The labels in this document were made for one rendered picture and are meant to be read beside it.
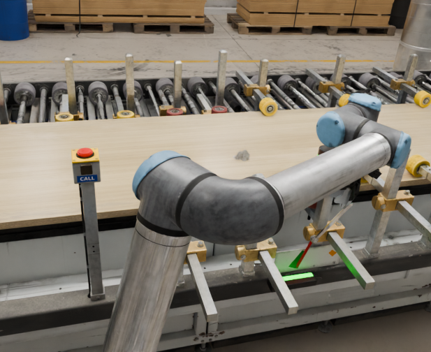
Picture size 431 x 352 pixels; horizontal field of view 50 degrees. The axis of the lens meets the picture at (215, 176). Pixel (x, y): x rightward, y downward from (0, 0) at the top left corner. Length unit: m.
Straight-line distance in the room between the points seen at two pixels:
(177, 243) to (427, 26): 4.71
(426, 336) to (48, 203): 1.94
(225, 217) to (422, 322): 2.09
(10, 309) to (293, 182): 1.04
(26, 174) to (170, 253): 1.07
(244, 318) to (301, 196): 1.42
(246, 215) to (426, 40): 4.73
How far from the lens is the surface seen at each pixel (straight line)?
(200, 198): 0.77
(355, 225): 2.05
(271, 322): 2.27
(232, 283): 1.64
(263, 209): 0.78
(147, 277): 0.89
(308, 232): 1.64
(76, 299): 1.59
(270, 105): 2.34
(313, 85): 3.13
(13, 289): 1.79
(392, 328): 2.66
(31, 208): 1.66
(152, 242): 0.86
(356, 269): 1.55
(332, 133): 1.24
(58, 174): 1.83
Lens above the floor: 1.84
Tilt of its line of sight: 31 degrees down
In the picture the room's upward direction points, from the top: 4 degrees clockwise
